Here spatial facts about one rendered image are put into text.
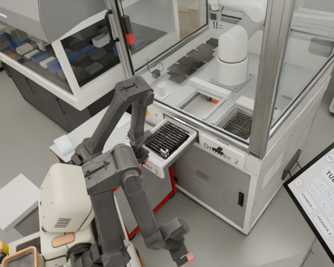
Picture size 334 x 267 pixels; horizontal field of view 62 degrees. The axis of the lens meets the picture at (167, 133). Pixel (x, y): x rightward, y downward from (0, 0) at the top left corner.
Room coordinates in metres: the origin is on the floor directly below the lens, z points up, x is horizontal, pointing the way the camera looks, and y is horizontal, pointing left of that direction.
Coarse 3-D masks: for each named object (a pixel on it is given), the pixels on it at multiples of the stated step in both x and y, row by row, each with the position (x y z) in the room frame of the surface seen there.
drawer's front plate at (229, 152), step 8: (200, 136) 1.13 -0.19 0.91; (208, 136) 1.11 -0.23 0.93; (200, 144) 1.13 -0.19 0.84; (208, 144) 1.09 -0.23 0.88; (216, 144) 1.05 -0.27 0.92; (224, 144) 1.03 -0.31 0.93; (216, 152) 1.05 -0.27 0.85; (224, 152) 1.00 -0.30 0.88; (232, 152) 0.97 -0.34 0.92; (232, 160) 0.96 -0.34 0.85; (240, 160) 0.93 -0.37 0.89
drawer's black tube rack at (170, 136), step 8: (160, 128) 1.27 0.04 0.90; (168, 128) 1.26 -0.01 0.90; (176, 128) 1.25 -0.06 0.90; (160, 136) 1.20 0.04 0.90; (168, 136) 1.19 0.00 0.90; (176, 136) 1.18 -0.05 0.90; (184, 136) 1.17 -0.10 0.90; (160, 144) 1.17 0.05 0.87; (168, 144) 1.12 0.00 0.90; (176, 144) 1.11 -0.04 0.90; (168, 152) 1.07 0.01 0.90
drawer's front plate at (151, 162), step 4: (128, 144) 1.15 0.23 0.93; (144, 160) 1.04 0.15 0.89; (148, 160) 1.01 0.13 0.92; (152, 160) 1.00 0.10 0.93; (148, 164) 1.02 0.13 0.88; (152, 164) 0.99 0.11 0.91; (156, 164) 0.96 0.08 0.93; (160, 164) 0.96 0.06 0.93; (148, 168) 1.02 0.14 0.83; (152, 168) 1.00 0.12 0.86; (156, 168) 0.97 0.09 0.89; (160, 168) 0.94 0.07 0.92; (160, 172) 0.95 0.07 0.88; (160, 176) 0.95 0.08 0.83
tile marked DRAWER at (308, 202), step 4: (304, 192) 0.60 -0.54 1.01; (300, 196) 0.60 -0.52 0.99; (304, 196) 0.59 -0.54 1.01; (308, 196) 0.58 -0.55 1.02; (304, 200) 0.58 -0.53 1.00; (308, 200) 0.57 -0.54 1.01; (312, 200) 0.56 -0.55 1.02; (304, 204) 0.56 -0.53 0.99; (308, 204) 0.55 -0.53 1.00; (312, 204) 0.54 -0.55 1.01; (316, 204) 0.54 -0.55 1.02; (308, 208) 0.54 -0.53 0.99; (312, 208) 0.53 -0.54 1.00; (316, 208) 0.52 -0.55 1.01; (312, 212) 0.52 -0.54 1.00
